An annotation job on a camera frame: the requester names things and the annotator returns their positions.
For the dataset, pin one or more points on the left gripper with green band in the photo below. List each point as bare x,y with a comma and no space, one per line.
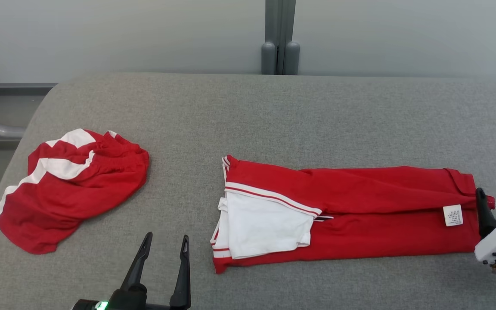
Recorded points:
127,301

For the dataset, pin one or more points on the red shorts with white panels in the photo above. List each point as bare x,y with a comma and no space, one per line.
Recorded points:
80,193

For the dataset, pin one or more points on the red trousers with white stripes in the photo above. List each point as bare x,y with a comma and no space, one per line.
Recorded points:
360,193

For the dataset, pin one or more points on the grey metal frame rail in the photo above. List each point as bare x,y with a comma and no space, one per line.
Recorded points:
15,86

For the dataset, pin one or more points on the grey partition post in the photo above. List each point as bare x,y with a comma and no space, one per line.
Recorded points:
271,26

